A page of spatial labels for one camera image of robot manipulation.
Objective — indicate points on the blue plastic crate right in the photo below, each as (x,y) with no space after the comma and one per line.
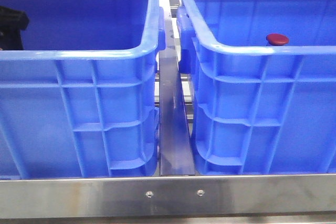
(261,109)

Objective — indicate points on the blue plastic crate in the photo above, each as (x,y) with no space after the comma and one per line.
(78,100)
(261,109)

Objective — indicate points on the red mushroom push button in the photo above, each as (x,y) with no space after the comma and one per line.
(276,39)

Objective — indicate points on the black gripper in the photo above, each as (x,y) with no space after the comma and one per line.
(12,23)

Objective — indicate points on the stainless steel front rail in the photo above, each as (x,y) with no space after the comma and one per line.
(167,196)

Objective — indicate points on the blue plastic crate left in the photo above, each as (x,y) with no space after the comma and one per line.
(78,100)

